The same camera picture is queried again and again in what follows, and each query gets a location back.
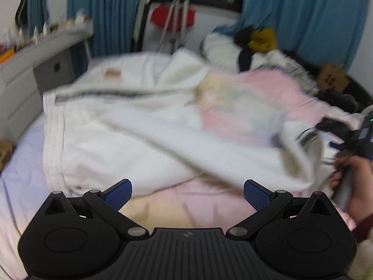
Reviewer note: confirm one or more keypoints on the black garment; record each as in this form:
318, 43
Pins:
243, 36

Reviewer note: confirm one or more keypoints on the brown cardboard box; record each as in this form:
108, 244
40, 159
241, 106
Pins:
5, 154

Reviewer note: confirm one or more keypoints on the mustard yellow garment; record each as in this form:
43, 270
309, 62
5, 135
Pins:
263, 40

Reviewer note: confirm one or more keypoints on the person's right forearm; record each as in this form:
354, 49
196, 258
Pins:
364, 229

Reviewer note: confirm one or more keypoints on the orange tray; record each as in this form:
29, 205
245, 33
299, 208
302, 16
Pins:
5, 56

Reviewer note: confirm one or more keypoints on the brown paper bag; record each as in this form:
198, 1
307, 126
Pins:
332, 75

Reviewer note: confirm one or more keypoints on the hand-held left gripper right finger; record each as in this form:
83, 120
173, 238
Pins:
256, 194

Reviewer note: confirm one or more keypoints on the white sweatshirt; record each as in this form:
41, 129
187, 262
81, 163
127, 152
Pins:
145, 128

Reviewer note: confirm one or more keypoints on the blue curtain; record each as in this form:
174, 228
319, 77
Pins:
306, 14
107, 14

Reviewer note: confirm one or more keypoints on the white and grey garment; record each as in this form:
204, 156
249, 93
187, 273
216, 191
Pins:
288, 67

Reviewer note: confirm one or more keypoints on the wavy black-framed mirror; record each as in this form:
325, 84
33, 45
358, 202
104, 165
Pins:
30, 8

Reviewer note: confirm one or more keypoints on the red shorts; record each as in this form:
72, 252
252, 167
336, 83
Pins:
158, 17

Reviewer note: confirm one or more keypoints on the person's right hand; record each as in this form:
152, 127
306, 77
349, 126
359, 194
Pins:
364, 186

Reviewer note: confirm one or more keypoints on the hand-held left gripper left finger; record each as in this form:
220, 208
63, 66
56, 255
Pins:
119, 194

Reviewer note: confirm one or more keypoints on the group of small cosmetic bottles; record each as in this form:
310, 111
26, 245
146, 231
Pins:
58, 26

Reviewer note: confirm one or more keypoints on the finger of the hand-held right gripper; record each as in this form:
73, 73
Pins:
335, 145
335, 127

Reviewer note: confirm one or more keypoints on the white dressing table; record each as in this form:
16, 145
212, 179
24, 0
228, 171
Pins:
43, 64

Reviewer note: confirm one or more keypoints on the pastel tie-dye blanket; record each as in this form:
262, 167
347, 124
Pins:
233, 102

